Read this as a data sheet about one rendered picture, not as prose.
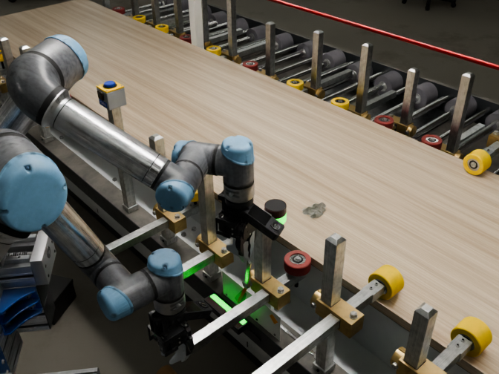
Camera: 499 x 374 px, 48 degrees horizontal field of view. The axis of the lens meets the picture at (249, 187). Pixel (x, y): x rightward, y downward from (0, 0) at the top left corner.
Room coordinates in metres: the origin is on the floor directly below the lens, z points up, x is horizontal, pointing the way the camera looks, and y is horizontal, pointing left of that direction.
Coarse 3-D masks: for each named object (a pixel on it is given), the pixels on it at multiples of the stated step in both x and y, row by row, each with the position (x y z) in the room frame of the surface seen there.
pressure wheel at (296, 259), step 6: (288, 252) 1.24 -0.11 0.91; (294, 252) 1.24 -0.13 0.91; (300, 252) 1.24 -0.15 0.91; (288, 258) 1.22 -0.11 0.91; (294, 258) 1.22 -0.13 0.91; (300, 258) 1.22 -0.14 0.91; (306, 258) 1.21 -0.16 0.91; (288, 264) 1.19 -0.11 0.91; (294, 264) 1.19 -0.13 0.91; (300, 264) 1.19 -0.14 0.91; (306, 264) 1.19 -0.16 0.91; (288, 270) 1.19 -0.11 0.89; (294, 270) 1.18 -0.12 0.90; (300, 270) 1.17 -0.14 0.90; (306, 270) 1.18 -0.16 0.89
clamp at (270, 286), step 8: (256, 280) 1.16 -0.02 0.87; (272, 280) 1.16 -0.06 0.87; (256, 288) 1.16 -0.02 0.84; (264, 288) 1.13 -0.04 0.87; (272, 288) 1.13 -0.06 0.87; (272, 296) 1.11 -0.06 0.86; (280, 296) 1.10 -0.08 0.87; (288, 296) 1.12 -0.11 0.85; (272, 304) 1.11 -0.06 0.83; (280, 304) 1.10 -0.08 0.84
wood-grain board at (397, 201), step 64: (128, 64) 2.73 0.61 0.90; (192, 64) 2.72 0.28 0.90; (128, 128) 2.04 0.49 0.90; (192, 128) 2.03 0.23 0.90; (256, 128) 2.02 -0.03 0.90; (320, 128) 2.01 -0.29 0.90; (384, 128) 2.00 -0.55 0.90; (256, 192) 1.56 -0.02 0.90; (320, 192) 1.56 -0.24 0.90; (384, 192) 1.55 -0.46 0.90; (448, 192) 1.54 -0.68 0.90; (320, 256) 1.23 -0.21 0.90; (384, 256) 1.23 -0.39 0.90; (448, 256) 1.22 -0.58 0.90; (448, 320) 0.98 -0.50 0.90
